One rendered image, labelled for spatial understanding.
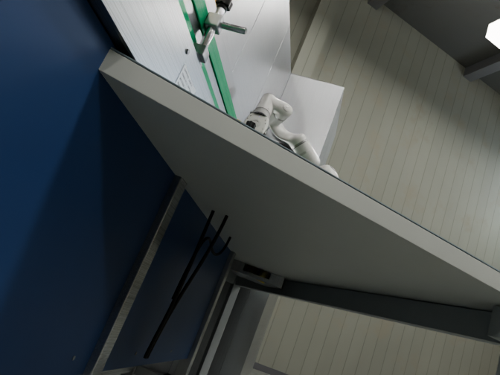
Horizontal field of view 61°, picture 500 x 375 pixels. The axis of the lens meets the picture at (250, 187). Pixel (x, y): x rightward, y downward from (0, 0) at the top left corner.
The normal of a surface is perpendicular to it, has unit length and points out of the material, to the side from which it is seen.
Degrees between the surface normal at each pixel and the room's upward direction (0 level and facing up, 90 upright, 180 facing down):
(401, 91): 90
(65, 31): 90
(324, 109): 90
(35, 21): 90
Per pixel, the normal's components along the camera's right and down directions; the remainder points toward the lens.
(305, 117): -0.11, -0.34
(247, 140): 0.40, -0.12
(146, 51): 0.93, 0.31
